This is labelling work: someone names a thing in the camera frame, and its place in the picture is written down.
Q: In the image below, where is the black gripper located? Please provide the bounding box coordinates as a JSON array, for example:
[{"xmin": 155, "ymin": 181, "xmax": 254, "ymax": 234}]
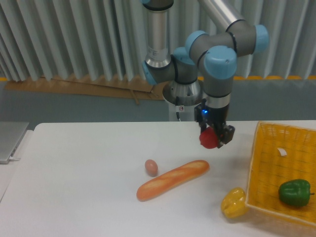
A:
[{"xmin": 194, "ymin": 99, "xmax": 235, "ymax": 148}]

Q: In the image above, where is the red bell pepper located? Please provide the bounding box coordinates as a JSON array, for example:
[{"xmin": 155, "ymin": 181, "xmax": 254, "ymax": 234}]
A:
[{"xmin": 199, "ymin": 127, "xmax": 218, "ymax": 149}]

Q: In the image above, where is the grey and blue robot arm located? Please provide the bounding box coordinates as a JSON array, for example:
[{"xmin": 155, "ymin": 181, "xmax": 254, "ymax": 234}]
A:
[{"xmin": 142, "ymin": 0, "xmax": 269, "ymax": 149}]

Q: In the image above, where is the yellow bell pepper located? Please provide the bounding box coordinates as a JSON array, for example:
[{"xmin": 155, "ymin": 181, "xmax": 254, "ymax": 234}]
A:
[{"xmin": 221, "ymin": 187, "xmax": 248, "ymax": 219}]

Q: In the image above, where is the green bell pepper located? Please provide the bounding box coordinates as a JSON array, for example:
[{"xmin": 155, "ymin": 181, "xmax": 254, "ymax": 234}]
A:
[{"xmin": 278, "ymin": 179, "xmax": 315, "ymax": 207}]

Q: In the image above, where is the white paper tag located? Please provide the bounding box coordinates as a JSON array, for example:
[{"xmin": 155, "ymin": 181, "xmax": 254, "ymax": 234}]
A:
[{"xmin": 277, "ymin": 148, "xmax": 287, "ymax": 157}]

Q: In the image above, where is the brown egg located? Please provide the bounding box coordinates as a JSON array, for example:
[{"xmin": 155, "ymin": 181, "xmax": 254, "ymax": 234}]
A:
[{"xmin": 145, "ymin": 159, "xmax": 158, "ymax": 177}]

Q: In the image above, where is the yellow woven basket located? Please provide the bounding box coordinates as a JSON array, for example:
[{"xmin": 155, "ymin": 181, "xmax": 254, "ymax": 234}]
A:
[{"xmin": 245, "ymin": 121, "xmax": 316, "ymax": 227}]

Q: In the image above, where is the brown cardboard sheet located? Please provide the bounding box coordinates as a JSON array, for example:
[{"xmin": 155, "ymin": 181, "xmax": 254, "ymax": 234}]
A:
[{"xmin": 5, "ymin": 75, "xmax": 167, "ymax": 105}]

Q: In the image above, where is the baguette bread loaf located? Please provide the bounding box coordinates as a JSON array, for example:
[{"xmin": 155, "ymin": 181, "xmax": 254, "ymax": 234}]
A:
[{"xmin": 136, "ymin": 160, "xmax": 210, "ymax": 201}]

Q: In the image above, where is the silver laptop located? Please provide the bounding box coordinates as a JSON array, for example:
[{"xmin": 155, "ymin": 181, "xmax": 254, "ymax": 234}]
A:
[{"xmin": 0, "ymin": 121, "xmax": 29, "ymax": 164}]

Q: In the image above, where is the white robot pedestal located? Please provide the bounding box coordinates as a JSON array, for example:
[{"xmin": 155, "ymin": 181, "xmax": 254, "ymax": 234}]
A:
[{"xmin": 162, "ymin": 79, "xmax": 206, "ymax": 122}]

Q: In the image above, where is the white laptop cable plug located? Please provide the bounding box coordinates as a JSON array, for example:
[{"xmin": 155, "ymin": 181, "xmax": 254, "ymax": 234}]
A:
[{"xmin": 9, "ymin": 157, "xmax": 20, "ymax": 161}]

